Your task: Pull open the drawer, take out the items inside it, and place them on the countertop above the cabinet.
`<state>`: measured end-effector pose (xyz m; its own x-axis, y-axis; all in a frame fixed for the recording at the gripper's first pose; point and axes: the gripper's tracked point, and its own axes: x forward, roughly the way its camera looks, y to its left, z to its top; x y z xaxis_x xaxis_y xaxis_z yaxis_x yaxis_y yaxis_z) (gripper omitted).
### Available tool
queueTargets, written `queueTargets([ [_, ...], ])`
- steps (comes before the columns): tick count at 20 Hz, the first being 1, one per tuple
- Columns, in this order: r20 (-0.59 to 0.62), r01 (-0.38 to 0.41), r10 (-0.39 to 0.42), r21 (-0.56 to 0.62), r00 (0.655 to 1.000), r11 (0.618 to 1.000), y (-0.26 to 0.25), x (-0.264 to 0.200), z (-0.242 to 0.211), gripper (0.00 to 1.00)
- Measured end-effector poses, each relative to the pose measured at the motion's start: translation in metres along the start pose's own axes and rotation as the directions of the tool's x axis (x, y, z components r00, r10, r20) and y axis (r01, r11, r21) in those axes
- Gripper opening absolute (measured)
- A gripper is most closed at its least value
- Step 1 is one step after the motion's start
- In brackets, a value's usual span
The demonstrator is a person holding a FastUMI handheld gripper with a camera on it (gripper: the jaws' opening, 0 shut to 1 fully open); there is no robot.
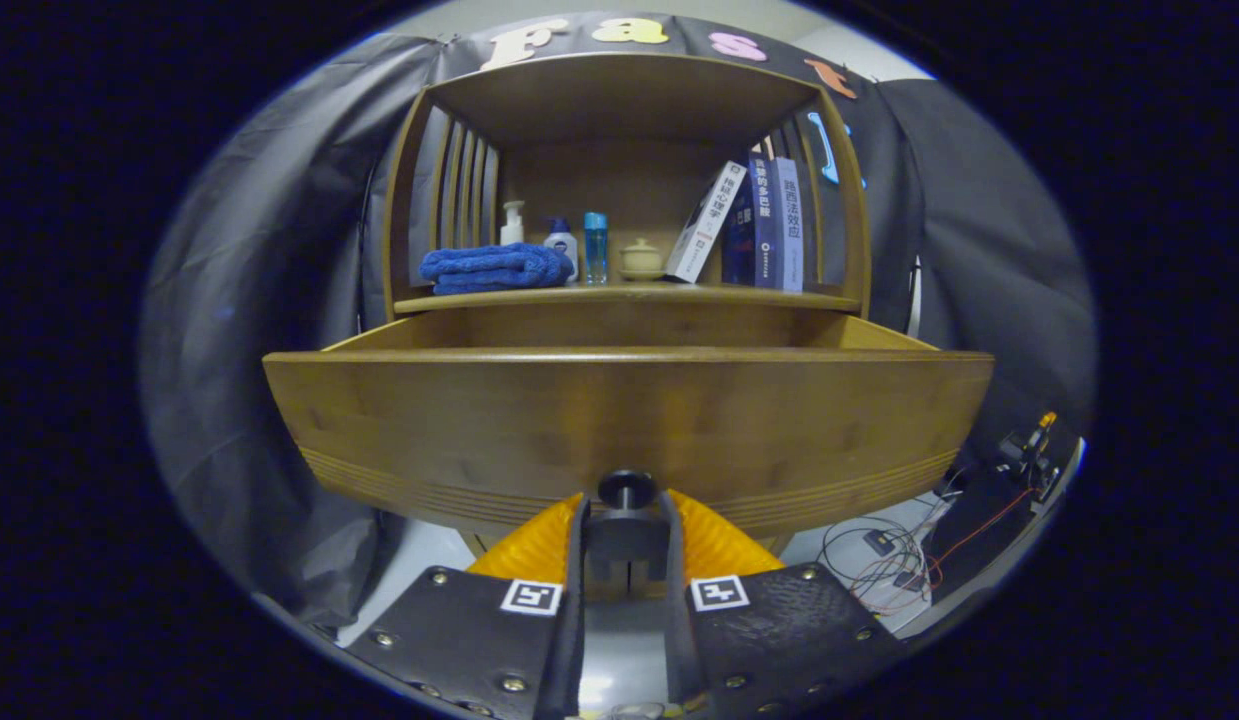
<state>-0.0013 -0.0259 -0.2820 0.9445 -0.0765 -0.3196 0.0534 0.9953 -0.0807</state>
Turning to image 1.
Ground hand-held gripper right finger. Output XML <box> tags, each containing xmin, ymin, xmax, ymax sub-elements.
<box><xmin>659</xmin><ymin>488</ymin><xmax>908</xmax><ymax>720</ymax></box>

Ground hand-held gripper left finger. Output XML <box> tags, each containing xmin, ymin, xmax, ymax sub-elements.
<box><xmin>341</xmin><ymin>492</ymin><xmax>592</xmax><ymax>720</ymax></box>

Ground wooden drawer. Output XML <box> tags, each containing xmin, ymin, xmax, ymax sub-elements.
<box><xmin>262</xmin><ymin>305</ymin><xmax>996</xmax><ymax>586</ymax></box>

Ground wooden countertop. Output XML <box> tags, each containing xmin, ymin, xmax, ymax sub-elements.
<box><xmin>394</xmin><ymin>283</ymin><xmax>862</xmax><ymax>316</ymax></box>

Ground wooden cabinet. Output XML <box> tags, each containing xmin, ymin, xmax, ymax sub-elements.
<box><xmin>382</xmin><ymin>50</ymin><xmax>873</xmax><ymax>601</ymax></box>

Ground black device with orange part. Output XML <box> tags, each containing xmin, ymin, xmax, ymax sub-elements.
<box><xmin>924</xmin><ymin>410</ymin><xmax>1065</xmax><ymax>601</ymax></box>

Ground beige lidded teacup with saucer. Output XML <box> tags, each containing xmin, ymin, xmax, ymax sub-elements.
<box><xmin>619</xmin><ymin>238</ymin><xmax>666</xmax><ymax>282</ymax></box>

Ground blue folded towel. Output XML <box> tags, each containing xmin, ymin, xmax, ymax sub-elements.
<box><xmin>419</xmin><ymin>243</ymin><xmax>575</xmax><ymax>297</ymax></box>

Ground clear blue bottle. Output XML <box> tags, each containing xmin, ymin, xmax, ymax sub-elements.
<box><xmin>583</xmin><ymin>211</ymin><xmax>610</xmax><ymax>285</ymax></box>

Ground white bottle with blue cap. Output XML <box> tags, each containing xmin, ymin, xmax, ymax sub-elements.
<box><xmin>543</xmin><ymin>216</ymin><xmax>580</xmax><ymax>283</ymax></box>

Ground white book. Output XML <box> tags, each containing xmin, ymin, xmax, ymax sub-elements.
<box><xmin>665</xmin><ymin>160</ymin><xmax>748</xmax><ymax>285</ymax></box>

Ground dark blue book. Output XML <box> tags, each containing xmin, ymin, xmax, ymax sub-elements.
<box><xmin>721</xmin><ymin>150</ymin><xmax>780</xmax><ymax>291</ymax></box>

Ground pale blue book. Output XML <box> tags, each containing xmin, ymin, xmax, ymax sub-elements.
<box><xmin>775</xmin><ymin>157</ymin><xmax>806</xmax><ymax>294</ymax></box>

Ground black backdrop cloth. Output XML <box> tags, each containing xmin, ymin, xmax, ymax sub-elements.
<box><xmin>139</xmin><ymin>10</ymin><xmax>1100</xmax><ymax>631</ymax></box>

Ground tangle of thin cables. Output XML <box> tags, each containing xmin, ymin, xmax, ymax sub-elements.
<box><xmin>817</xmin><ymin>495</ymin><xmax>945</xmax><ymax>606</ymax></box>

